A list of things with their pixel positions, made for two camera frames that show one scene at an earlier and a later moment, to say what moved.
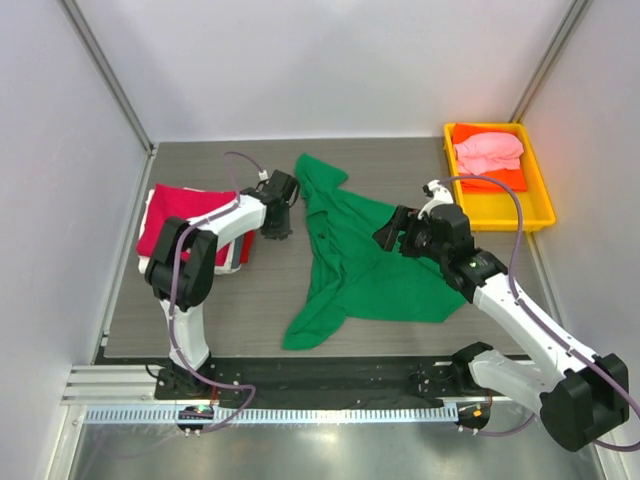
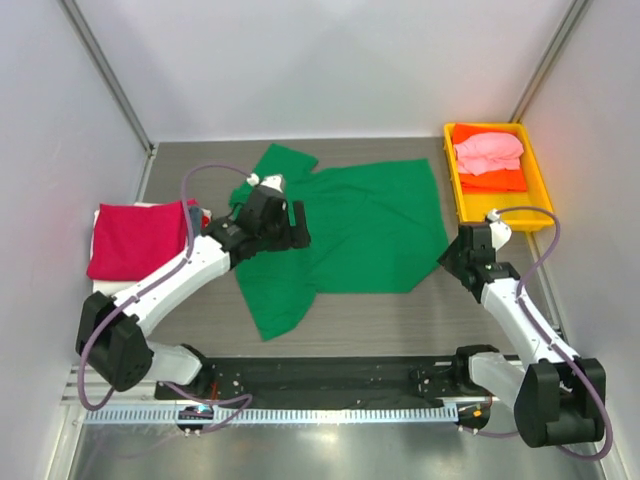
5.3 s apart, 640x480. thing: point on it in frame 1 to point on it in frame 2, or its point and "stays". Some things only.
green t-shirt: [356, 275] to [374, 228]
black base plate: [336, 381] stays
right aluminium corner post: [522, 109] stays
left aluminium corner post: [118, 92] stays
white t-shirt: [234, 218] to [109, 287]
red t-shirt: [167, 202] to [128, 240]
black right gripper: [401, 232] to [455, 262]
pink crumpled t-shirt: [483, 152] stays
